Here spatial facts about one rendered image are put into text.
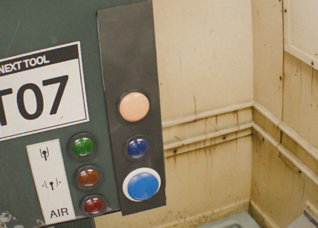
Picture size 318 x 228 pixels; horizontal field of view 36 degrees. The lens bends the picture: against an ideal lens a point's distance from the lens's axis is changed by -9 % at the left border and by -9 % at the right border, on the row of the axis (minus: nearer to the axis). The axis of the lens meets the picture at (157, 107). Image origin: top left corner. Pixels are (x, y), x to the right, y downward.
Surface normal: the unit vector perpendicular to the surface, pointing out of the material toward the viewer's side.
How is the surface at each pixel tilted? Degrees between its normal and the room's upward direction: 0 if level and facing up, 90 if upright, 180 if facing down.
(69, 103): 90
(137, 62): 90
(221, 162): 90
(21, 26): 90
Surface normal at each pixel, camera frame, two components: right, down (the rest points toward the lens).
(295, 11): -0.94, 0.21
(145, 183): 0.36, 0.33
